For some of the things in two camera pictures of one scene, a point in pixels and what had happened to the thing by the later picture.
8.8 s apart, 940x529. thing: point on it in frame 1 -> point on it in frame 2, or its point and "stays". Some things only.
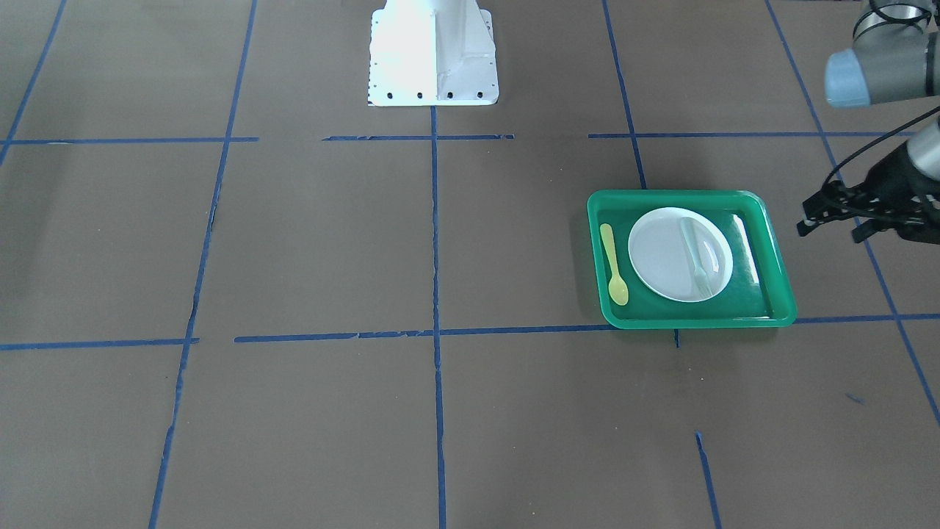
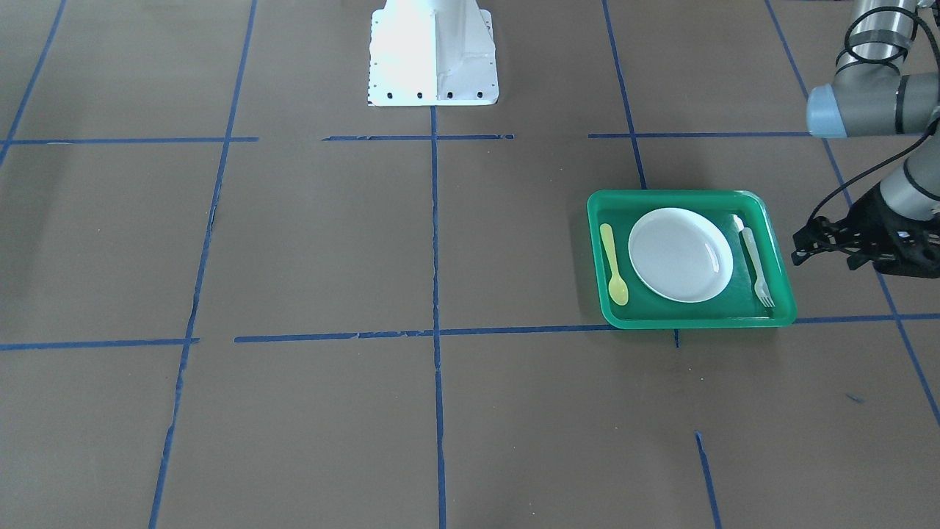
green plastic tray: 687,259 stays
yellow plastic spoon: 617,289 stays
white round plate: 680,255 stays
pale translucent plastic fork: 702,279 -> 761,286
